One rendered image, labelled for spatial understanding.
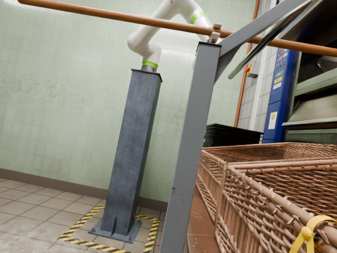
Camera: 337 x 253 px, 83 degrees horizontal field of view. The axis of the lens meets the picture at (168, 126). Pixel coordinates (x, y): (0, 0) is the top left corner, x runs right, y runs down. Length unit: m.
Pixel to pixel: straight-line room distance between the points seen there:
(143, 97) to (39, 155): 1.39
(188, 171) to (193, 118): 0.09
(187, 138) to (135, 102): 1.11
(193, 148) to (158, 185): 1.70
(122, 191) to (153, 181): 0.60
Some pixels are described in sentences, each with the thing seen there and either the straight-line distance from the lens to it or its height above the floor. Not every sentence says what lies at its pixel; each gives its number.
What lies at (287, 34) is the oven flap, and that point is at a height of 1.39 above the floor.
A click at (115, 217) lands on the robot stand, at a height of 0.13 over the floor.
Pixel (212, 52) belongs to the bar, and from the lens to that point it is 0.38.
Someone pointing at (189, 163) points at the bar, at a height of 0.73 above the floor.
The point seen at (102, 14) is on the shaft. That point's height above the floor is 1.18.
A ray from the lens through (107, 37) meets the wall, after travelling 2.33.
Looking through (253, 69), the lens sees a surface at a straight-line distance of 1.83.
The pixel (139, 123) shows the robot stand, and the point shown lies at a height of 0.81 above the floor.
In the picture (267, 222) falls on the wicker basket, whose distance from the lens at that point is 0.26.
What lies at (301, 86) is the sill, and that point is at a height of 1.16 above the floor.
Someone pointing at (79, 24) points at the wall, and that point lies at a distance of 2.50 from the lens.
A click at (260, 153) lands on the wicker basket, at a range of 1.12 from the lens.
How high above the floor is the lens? 0.78
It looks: 2 degrees up
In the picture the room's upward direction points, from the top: 11 degrees clockwise
